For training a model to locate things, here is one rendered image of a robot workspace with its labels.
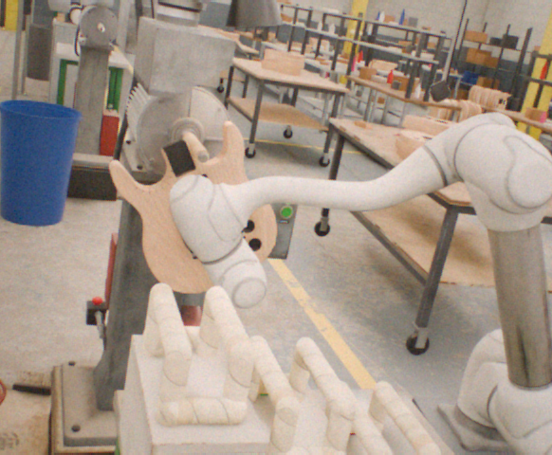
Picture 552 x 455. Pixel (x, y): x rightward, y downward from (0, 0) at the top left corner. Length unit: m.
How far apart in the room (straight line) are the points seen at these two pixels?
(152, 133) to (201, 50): 0.38
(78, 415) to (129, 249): 0.57
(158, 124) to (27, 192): 2.82
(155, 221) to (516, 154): 0.89
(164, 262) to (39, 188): 2.86
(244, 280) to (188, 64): 0.48
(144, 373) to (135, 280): 1.15
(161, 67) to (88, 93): 3.77
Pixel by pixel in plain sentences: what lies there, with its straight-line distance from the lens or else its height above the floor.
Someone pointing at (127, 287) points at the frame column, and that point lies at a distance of 2.14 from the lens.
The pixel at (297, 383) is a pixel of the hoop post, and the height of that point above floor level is 1.06.
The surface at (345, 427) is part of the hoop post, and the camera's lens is 0.98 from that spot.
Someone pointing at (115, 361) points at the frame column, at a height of 0.47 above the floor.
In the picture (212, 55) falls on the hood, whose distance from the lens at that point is 1.53.
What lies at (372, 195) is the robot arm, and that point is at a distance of 1.43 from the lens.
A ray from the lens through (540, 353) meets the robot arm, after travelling 1.51.
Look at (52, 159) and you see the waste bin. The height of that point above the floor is 0.45.
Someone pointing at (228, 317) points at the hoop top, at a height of 1.21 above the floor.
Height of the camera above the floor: 1.62
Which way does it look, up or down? 18 degrees down
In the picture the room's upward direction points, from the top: 11 degrees clockwise
